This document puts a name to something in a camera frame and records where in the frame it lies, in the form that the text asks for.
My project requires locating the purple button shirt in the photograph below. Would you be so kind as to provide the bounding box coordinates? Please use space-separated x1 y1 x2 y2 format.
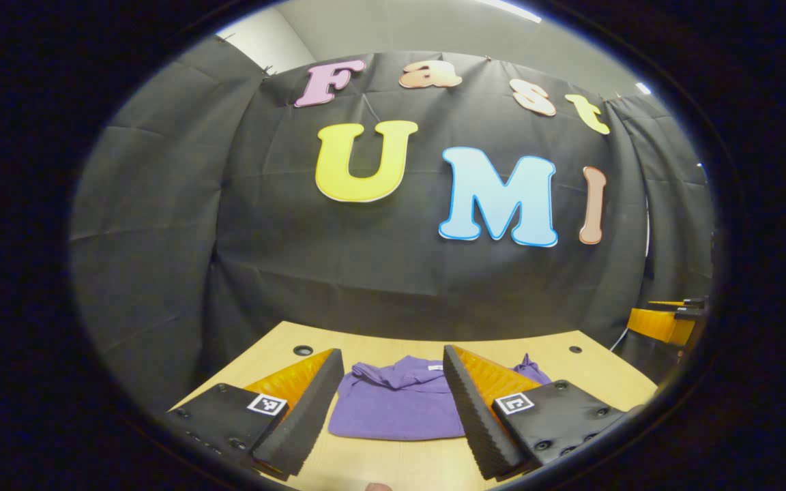
327 353 552 442

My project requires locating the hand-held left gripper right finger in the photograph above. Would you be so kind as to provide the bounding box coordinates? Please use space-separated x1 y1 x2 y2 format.
442 344 629 483

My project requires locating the black backdrop cloth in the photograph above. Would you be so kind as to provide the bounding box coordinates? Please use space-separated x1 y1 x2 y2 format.
69 34 716 410

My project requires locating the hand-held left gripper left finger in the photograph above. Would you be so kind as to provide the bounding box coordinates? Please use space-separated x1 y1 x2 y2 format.
161 348 346 481

